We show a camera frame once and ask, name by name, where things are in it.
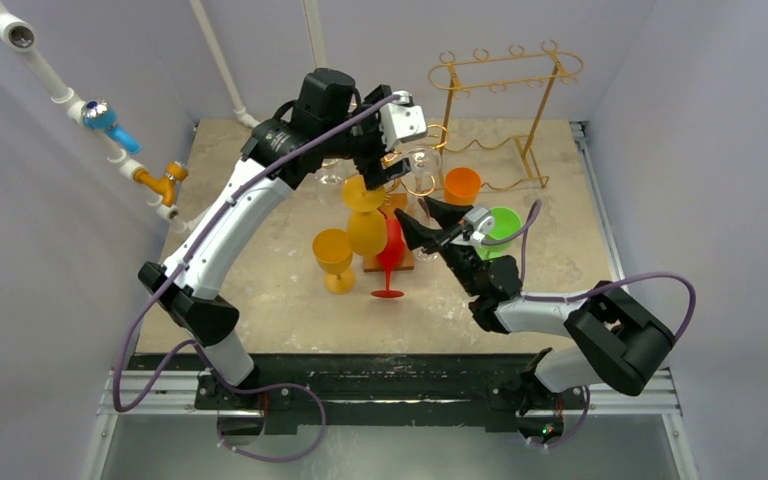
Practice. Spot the yellow goblet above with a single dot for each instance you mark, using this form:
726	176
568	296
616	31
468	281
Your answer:
366	224
333	253

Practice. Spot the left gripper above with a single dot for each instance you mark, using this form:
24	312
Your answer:
372	168

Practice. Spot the gold rectangular wire rack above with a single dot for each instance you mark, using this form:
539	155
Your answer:
515	84

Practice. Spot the red goblet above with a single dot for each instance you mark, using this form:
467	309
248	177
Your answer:
390	257

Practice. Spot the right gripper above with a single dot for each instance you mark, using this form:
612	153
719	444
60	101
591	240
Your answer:
446	239

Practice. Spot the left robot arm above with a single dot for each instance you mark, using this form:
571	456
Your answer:
328	119

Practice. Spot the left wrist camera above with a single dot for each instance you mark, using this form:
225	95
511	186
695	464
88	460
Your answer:
401	121

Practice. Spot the gold scroll wine glass rack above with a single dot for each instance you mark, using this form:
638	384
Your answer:
396	194

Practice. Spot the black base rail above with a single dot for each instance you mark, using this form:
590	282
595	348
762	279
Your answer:
493	392

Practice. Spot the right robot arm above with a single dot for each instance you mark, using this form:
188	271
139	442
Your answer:
616	340

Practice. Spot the orange goblet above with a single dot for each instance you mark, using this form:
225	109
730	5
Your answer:
461	186

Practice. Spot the white PVC pipe assembly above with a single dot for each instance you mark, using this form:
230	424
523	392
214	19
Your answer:
99	119

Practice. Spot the green goblet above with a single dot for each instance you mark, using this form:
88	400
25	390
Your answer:
507	222

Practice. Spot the clear wine glass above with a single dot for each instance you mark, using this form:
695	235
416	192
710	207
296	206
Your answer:
421	181
424	255
329	180

